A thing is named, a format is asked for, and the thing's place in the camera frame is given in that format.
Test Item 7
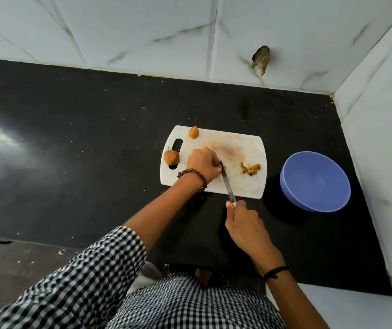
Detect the blue plastic bowl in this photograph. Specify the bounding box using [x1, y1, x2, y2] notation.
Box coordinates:
[280, 151, 351, 213]

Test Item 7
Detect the steel kitchen knife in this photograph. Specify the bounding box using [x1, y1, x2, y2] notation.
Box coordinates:
[220, 164, 238, 207]

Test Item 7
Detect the person's left forearm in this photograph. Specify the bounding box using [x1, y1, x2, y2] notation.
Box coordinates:
[123, 174, 205, 268]

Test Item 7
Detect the person's right forearm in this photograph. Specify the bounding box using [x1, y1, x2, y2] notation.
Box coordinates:
[258, 267, 331, 329]

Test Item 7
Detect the black white checked shirt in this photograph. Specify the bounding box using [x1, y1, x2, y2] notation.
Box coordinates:
[0, 226, 287, 329]

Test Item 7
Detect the black thread wristband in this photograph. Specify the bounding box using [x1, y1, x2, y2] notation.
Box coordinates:
[263, 266, 289, 281]

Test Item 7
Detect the white plastic cutting board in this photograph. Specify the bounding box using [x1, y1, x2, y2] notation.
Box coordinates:
[160, 125, 268, 200]

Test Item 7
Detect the brown bead bracelet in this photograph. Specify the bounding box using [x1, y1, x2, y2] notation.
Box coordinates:
[177, 168, 208, 193]

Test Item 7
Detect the person's left hand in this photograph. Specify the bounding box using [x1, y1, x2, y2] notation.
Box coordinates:
[186, 147, 224, 184]

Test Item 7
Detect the person's right hand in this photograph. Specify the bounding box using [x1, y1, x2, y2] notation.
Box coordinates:
[225, 200, 286, 275]

